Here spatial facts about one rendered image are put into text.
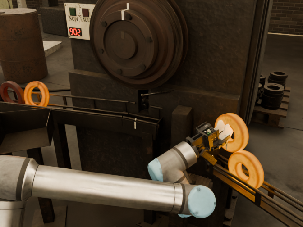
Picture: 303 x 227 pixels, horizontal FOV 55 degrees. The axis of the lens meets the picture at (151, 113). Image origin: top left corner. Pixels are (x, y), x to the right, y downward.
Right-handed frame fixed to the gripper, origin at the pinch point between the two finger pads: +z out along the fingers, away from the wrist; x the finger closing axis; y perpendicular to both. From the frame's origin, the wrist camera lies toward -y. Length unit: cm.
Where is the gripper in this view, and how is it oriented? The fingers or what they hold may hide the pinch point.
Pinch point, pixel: (231, 128)
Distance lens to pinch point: 118.0
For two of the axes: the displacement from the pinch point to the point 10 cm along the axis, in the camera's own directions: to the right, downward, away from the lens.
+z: 8.2, -4.7, 3.1
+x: -5.1, -3.9, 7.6
